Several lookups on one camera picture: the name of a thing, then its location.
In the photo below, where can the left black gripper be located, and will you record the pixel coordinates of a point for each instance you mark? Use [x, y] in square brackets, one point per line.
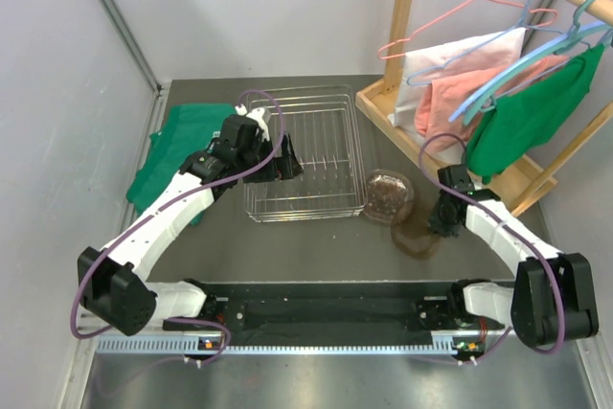
[284, 168]

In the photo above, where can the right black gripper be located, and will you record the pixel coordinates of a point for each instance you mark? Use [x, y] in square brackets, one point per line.
[440, 227]

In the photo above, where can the amber glass plate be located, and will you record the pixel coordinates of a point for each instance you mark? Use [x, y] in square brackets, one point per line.
[410, 232]

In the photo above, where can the clear glass plate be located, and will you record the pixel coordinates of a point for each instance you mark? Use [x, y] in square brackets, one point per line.
[390, 195]

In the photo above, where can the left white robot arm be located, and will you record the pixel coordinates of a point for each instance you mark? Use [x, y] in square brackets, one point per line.
[113, 281]

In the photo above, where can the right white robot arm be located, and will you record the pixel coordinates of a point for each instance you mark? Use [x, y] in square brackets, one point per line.
[552, 299]

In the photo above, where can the folded green t-shirt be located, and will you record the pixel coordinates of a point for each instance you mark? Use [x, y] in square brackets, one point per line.
[189, 127]

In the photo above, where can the pink hanging garment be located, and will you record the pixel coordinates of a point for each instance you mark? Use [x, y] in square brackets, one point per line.
[443, 96]

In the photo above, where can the green hanging garment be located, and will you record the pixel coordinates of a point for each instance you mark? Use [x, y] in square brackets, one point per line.
[530, 117]

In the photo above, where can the light blue plastic hanger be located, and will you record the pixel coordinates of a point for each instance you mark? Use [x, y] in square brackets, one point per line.
[477, 100]

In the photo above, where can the white hanging garment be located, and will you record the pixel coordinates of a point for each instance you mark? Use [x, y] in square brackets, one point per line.
[421, 66]

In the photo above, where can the wire dish rack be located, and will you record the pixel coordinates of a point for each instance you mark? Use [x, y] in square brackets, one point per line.
[321, 121]

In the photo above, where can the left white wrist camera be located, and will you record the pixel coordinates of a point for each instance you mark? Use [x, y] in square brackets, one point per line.
[261, 115]

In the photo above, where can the pink wire hanger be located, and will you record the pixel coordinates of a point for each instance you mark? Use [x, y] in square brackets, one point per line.
[459, 7]

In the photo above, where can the slotted cable duct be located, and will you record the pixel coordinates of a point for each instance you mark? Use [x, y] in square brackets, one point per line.
[442, 342]

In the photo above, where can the aluminium frame profile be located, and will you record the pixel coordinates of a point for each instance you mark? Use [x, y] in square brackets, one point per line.
[120, 25]

